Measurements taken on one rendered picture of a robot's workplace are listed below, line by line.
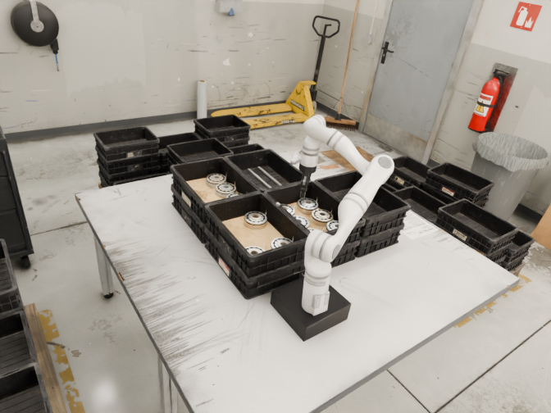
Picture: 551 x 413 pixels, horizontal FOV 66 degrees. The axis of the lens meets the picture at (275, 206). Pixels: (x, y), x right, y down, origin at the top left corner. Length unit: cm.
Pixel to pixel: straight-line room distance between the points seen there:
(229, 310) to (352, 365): 50
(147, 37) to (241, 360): 389
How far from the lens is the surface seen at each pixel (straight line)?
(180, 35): 501
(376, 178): 160
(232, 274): 178
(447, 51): 475
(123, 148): 322
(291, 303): 164
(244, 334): 161
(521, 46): 443
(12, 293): 208
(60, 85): 476
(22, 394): 184
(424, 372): 264
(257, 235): 185
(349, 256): 199
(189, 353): 156
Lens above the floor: 192
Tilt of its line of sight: 32 degrees down
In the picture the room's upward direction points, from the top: 7 degrees clockwise
